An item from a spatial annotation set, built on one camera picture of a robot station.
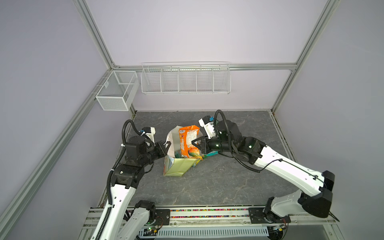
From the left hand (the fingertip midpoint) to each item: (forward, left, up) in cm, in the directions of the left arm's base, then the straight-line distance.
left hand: (171, 145), depth 69 cm
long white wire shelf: (+51, -7, +2) cm, 51 cm away
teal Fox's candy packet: (-9, -18, +7) cm, 21 cm away
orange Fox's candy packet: (+2, -8, +4) cm, 9 cm away
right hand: (-2, -10, +4) cm, 11 cm away
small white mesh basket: (+50, +40, -5) cm, 64 cm away
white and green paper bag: (-7, -1, -6) cm, 10 cm away
